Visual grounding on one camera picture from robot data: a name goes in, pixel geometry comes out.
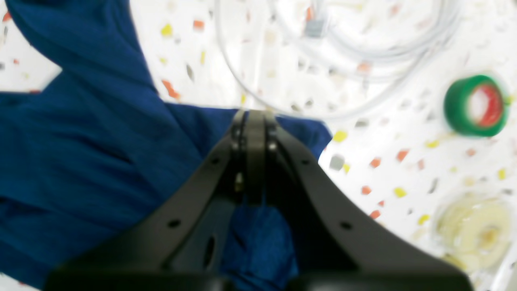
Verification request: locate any coiled white cable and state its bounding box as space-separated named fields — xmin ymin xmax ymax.
xmin=214 ymin=0 xmax=463 ymax=122

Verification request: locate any terrazzo patterned tablecloth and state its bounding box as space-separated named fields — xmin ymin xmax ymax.
xmin=1 ymin=0 xmax=516 ymax=291

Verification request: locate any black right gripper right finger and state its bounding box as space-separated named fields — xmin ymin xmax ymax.
xmin=263 ymin=112 xmax=473 ymax=291

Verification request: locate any cream tape roll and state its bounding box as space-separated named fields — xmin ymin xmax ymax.
xmin=434 ymin=196 xmax=513 ymax=273

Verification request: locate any green object at table edge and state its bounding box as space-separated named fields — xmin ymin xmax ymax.
xmin=443 ymin=74 xmax=510 ymax=137

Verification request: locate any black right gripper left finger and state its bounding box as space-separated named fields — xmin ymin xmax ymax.
xmin=44 ymin=110 xmax=265 ymax=291

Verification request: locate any dark blue t-shirt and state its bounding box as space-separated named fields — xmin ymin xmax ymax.
xmin=0 ymin=0 xmax=332 ymax=291

